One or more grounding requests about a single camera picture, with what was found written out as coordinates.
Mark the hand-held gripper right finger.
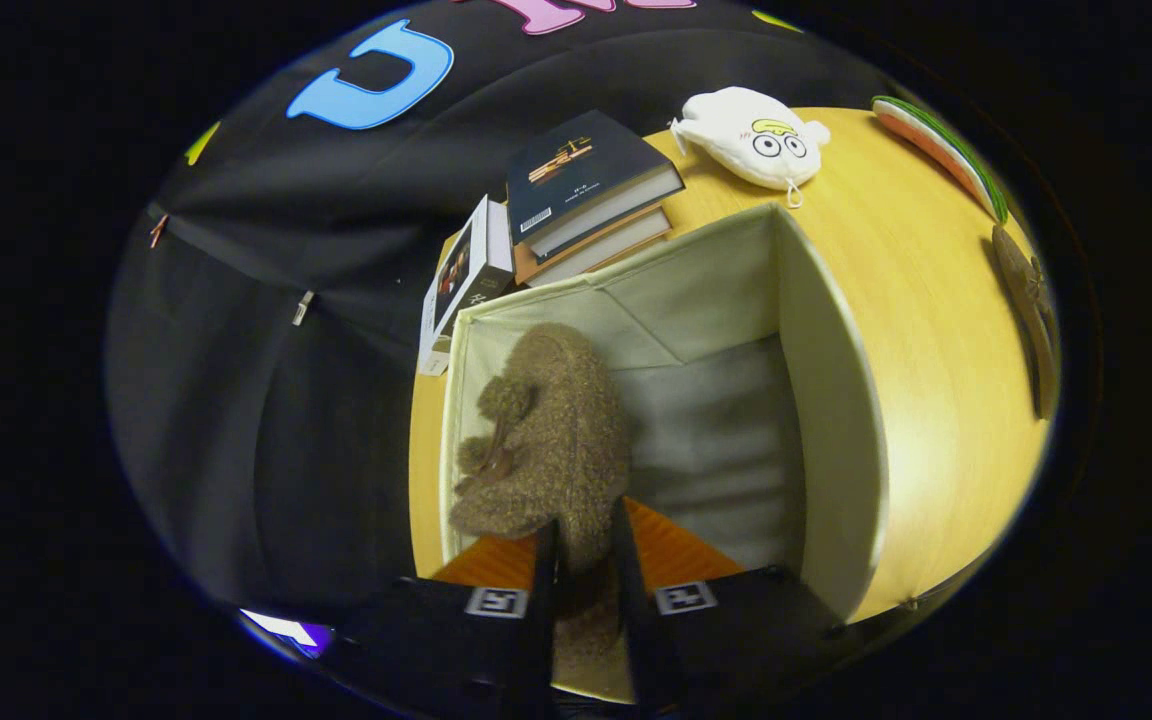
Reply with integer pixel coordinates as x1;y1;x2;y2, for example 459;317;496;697
609;495;847;720

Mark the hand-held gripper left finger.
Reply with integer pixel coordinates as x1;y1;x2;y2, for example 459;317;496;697
331;520;563;720

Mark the brown fuzzy slipper shoe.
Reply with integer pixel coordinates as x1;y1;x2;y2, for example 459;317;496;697
991;225;1059;421
448;322;634;701

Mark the grey fabric storage box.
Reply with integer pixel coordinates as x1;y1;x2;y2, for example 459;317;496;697
436;203;892;626

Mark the white book with dark photo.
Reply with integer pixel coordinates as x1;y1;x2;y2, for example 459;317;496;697
418;195;516;377

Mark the brown cover book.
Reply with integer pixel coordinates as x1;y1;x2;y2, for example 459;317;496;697
513;205;675;289

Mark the dark blue hardcover book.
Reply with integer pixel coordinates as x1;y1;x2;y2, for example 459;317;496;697
506;109;686;259

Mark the white plush toy with face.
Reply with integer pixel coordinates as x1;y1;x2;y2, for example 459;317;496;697
669;86;832;209

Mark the watermelon slice plush toy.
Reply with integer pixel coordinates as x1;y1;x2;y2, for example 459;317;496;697
871;95;1010;226

